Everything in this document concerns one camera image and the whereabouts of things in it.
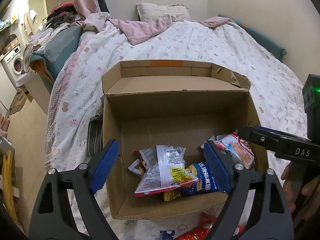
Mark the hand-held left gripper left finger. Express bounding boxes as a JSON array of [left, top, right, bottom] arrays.
[[29, 139, 120, 240]]

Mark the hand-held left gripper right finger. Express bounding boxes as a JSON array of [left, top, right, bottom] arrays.
[[204, 140, 294, 240]]

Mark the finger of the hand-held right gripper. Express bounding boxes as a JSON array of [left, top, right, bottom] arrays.
[[237, 125, 284, 153], [252, 126, 309, 140]]

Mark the pile of snack packets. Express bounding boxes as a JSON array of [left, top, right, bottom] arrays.
[[128, 132, 256, 202]]

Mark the blue snack packet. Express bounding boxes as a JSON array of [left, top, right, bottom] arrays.
[[164, 161, 225, 202]]

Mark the white red-edged snack bag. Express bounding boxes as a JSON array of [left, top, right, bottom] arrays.
[[134, 144, 199, 197]]

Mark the red snack bag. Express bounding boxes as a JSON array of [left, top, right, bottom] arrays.
[[175, 212, 219, 240]]

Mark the person's right hand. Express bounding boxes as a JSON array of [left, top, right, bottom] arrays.
[[280, 164, 320, 207]]

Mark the dark striped cloth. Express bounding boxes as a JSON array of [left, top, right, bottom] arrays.
[[87, 114, 104, 155]]

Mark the yellow wooden rack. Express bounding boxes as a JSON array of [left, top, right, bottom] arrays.
[[0, 145, 20, 225]]

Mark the small brown cardboard box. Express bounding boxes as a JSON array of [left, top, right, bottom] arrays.
[[19, 85, 33, 103]]

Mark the brown patterned rug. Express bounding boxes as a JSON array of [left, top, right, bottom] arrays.
[[9, 90, 28, 117]]

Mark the white kitchen base cabinet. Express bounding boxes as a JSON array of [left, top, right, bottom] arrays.
[[0, 60, 18, 113]]

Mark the teal quilt with orange lining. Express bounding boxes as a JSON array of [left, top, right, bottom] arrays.
[[29, 26, 83, 85]]

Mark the white washing machine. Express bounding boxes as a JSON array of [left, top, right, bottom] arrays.
[[1, 45, 24, 77]]

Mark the pink blanket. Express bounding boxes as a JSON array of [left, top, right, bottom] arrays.
[[109, 15, 235, 46]]

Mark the cardboard box on washer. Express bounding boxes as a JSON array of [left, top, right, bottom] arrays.
[[1, 36, 19, 55]]

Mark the heap of dark clothes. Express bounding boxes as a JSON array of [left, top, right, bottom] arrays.
[[45, 2, 84, 27]]

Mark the grey pillow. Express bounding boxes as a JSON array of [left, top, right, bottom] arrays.
[[136, 3, 190, 22]]

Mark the hanging white towel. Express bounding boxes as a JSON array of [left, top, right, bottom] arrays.
[[19, 9, 38, 36]]

